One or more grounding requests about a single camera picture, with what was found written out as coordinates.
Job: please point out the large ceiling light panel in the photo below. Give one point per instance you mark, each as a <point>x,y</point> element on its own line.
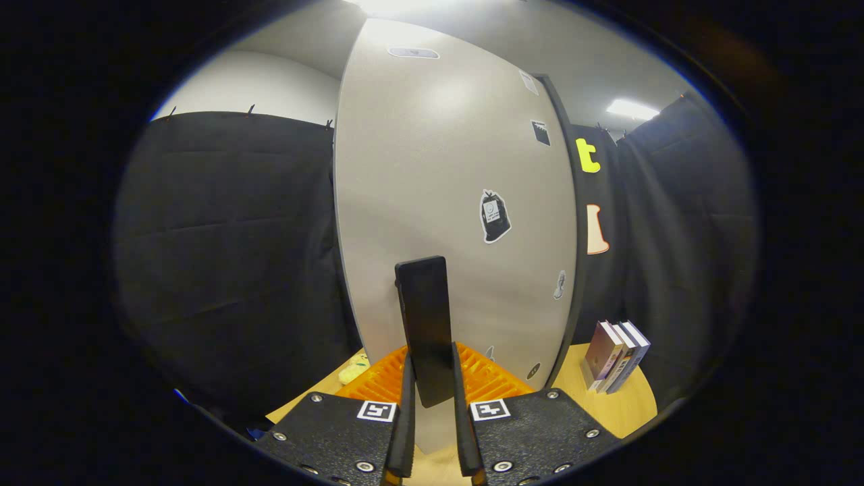
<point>391,5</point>

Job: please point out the beige cabinet door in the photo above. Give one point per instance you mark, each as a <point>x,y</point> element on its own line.
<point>418,169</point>

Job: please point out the black backdrop cloth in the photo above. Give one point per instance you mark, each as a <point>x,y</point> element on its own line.
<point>223,256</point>

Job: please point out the dark grey cabinet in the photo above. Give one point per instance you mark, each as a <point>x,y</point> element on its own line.
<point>559,101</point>

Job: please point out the white spine book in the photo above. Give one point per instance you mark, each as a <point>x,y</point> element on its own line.
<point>617,361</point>

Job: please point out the small ceiling light panel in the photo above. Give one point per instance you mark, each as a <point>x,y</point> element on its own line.
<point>631,109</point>

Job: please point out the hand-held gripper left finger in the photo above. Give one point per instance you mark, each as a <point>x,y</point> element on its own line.
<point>405,432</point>

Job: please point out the yellow plush toy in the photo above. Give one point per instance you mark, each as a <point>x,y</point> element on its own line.
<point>354,370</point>

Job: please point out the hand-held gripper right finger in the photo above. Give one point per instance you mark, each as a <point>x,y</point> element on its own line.
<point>466,439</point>

